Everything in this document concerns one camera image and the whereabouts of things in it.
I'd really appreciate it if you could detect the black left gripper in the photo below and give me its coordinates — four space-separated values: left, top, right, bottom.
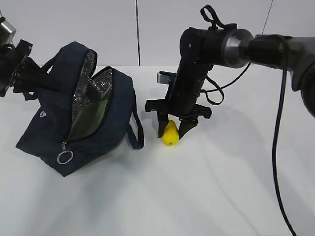
0 40 60 100

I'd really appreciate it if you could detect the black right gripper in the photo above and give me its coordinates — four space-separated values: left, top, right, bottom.
145 78 212 139

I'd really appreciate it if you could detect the dark navy fabric lunch bag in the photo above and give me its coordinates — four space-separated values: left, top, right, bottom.
16 42 144 177

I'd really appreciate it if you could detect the glass container with green lid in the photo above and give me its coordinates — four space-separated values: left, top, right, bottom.
67 99 108 141

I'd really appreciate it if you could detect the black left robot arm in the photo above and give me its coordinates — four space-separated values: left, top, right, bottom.
0 40 60 100

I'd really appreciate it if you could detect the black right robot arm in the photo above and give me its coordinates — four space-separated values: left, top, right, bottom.
145 24 315 137

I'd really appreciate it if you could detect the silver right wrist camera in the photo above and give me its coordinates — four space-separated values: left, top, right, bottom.
157 71 176 85

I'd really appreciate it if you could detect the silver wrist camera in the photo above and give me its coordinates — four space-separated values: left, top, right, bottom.
157 71 176 85
0 16 16 46

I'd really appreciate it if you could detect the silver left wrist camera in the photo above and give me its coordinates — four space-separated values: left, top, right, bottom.
0 16 16 46

